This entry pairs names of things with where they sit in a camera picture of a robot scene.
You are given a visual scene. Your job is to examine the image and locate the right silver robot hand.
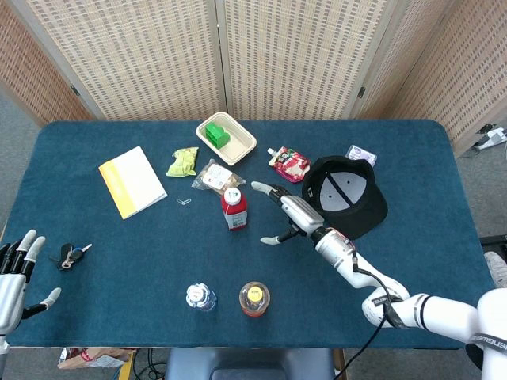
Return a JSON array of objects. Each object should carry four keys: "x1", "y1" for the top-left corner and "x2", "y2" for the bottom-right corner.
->
[{"x1": 250, "y1": 180, "x2": 326, "y2": 245}]

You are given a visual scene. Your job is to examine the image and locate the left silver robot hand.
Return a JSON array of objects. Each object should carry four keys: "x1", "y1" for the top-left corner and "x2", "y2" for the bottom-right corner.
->
[{"x1": 0, "y1": 229, "x2": 63, "y2": 336}]

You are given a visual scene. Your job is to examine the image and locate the red juice bottle white cap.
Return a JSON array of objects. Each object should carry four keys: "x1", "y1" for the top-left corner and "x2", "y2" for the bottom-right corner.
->
[{"x1": 220, "y1": 187, "x2": 249, "y2": 232}]

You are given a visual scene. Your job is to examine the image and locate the orange drink bottle yellow cap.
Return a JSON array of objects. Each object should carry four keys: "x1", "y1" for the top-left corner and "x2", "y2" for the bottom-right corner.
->
[{"x1": 238, "y1": 281, "x2": 272, "y2": 317}]

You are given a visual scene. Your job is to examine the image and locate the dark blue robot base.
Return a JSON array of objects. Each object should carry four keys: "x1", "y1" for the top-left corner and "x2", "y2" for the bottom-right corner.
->
[{"x1": 164, "y1": 348, "x2": 336, "y2": 380}]

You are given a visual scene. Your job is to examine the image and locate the red spouted drink pouch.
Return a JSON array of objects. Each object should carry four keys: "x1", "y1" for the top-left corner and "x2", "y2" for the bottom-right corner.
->
[{"x1": 267, "y1": 146, "x2": 311, "y2": 184}]

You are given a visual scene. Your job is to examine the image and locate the black baseball cap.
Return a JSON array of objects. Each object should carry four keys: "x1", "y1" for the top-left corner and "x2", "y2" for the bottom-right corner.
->
[{"x1": 301, "y1": 155, "x2": 388, "y2": 241}]

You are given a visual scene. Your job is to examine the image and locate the bunch of keys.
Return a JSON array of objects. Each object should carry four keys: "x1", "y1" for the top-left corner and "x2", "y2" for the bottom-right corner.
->
[{"x1": 49, "y1": 242, "x2": 93, "y2": 272}]

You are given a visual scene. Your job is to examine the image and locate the white card packet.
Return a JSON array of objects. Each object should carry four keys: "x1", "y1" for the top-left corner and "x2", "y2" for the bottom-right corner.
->
[{"x1": 347, "y1": 144, "x2": 378, "y2": 167}]

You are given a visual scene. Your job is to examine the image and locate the clear bag of snacks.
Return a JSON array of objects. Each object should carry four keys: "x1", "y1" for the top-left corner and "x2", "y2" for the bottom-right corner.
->
[{"x1": 191, "y1": 158, "x2": 246, "y2": 196}]

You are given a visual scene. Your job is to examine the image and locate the beige food tray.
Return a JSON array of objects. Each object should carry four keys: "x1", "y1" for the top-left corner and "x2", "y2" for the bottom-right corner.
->
[{"x1": 196, "y1": 112, "x2": 257, "y2": 166}]

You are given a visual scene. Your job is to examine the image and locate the green plastic block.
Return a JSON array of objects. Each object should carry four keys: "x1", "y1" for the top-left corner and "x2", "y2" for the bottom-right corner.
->
[{"x1": 204, "y1": 122, "x2": 231, "y2": 150}]

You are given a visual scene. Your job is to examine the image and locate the blue tablecloth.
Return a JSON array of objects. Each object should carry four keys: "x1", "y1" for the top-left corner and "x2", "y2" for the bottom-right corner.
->
[{"x1": 0, "y1": 120, "x2": 496, "y2": 350}]

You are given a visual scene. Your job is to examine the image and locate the green snack packet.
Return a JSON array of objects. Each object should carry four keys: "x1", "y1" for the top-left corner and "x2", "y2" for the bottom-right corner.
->
[{"x1": 165, "y1": 146, "x2": 200, "y2": 178}]

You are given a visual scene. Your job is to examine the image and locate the clear water bottle white cap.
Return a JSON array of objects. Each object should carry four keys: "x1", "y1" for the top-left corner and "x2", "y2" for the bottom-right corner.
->
[{"x1": 185, "y1": 283, "x2": 218, "y2": 313}]

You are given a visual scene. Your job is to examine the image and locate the yellow and white notebook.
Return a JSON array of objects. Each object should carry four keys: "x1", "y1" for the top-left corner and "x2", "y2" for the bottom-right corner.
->
[{"x1": 97, "y1": 146, "x2": 168, "y2": 220}]

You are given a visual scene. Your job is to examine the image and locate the grey sneaker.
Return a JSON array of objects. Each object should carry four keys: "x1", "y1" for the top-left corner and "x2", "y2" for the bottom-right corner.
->
[{"x1": 483, "y1": 251, "x2": 507, "y2": 288}]

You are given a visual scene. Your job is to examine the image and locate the white power strip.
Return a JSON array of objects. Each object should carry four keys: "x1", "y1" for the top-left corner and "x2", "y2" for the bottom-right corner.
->
[{"x1": 473, "y1": 124, "x2": 507, "y2": 150}]

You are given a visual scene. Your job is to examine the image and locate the woven folding screen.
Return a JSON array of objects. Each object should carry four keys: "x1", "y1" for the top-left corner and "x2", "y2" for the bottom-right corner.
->
[{"x1": 0, "y1": 0, "x2": 507, "y2": 158}]

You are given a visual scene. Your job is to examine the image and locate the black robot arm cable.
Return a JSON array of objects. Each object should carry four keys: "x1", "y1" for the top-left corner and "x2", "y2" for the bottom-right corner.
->
[{"x1": 340, "y1": 245, "x2": 409, "y2": 379}]

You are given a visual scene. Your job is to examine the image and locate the black floor cables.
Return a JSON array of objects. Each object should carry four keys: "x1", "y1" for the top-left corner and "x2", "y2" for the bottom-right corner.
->
[{"x1": 132, "y1": 348, "x2": 170, "y2": 380}]

